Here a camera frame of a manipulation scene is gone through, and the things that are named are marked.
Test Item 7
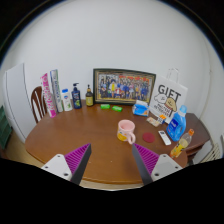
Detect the white printed paper bag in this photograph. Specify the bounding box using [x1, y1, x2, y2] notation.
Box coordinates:
[148, 68, 189, 125]

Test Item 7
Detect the framed group photo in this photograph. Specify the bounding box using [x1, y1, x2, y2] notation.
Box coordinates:
[92, 68, 157, 106]

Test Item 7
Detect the pink mug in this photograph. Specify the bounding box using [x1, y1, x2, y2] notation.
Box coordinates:
[116, 119, 137, 145]

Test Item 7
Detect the tall pink-white box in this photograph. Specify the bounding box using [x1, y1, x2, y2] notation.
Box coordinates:
[40, 72, 58, 119]

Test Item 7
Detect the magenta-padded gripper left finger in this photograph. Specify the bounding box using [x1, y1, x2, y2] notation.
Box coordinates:
[40, 143, 93, 186]

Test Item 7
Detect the white lotion bottle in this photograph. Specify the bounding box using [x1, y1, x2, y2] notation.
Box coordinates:
[61, 88, 74, 112]

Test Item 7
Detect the small patterned snack packet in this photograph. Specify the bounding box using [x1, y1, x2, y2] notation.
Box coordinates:
[146, 116, 162, 128]

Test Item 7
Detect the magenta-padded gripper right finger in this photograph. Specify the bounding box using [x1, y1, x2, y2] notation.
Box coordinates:
[131, 143, 184, 186]

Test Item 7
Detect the dark blue pump bottle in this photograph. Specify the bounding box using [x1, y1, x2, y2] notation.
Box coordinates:
[71, 82, 83, 110]

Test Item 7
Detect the tall green-white box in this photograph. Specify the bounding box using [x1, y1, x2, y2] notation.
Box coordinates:
[49, 68, 65, 114]

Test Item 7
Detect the round red coaster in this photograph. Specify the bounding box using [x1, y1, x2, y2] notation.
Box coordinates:
[142, 132, 156, 144]

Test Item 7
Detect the orange-capped juice bottle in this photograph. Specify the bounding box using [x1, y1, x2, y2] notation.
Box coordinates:
[169, 128, 195, 159]

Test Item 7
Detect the white radiator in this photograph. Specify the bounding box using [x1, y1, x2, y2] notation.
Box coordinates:
[199, 143, 223, 164]

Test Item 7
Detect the dark green crate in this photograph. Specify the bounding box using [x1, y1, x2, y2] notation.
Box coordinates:
[0, 105, 14, 150]

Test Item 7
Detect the white remote control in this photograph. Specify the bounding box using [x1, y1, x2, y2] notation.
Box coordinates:
[157, 130, 172, 146]

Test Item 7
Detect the blue detergent bottle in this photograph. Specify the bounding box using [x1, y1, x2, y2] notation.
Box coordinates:
[166, 105, 188, 142]

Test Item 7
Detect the colourful puzzle cube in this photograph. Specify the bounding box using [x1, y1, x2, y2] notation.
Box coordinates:
[156, 114, 167, 125]

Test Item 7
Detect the amber pump bottle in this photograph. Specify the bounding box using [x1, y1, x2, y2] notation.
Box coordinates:
[85, 84, 95, 108]

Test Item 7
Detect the brown wooden chair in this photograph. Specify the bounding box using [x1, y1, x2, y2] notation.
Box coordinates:
[30, 85, 48, 124]

